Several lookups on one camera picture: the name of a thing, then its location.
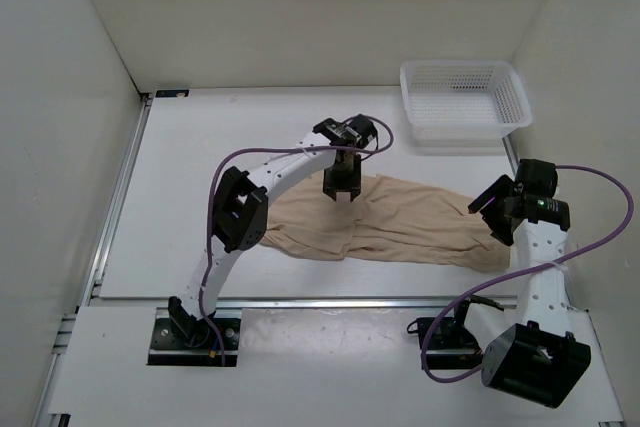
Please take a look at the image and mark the beige trousers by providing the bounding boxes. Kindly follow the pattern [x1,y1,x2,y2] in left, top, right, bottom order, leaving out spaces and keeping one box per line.
[261,173,510,272]

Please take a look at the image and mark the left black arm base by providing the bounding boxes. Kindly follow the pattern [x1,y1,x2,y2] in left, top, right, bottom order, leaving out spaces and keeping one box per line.
[147,310,242,368]

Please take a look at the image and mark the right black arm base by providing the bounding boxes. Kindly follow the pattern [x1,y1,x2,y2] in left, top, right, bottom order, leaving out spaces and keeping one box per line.
[426,296,482,370]

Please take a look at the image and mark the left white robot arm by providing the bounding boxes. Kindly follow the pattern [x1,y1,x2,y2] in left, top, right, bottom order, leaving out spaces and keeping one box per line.
[168,114,378,348]

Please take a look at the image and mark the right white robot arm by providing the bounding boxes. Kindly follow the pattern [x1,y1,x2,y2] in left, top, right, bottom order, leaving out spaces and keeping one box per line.
[449,159,591,408]

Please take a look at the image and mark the white plastic basket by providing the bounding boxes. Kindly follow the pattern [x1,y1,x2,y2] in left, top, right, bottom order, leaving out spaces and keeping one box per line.
[400,60,532,143]

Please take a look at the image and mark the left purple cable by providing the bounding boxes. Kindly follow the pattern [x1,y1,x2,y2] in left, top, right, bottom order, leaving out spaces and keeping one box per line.
[198,116,395,366]

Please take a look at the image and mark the purple cable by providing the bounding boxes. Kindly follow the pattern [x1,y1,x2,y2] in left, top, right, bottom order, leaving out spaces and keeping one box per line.
[198,116,395,366]
[419,164,635,386]

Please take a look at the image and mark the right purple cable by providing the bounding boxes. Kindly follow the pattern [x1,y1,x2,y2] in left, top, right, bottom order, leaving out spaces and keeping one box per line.
[419,164,635,386]

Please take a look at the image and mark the black corner bracket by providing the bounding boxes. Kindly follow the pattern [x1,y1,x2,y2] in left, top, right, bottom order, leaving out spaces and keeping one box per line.
[155,89,190,98]

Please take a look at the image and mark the aluminium rail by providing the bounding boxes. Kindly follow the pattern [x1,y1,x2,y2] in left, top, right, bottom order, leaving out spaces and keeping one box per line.
[34,96,591,427]

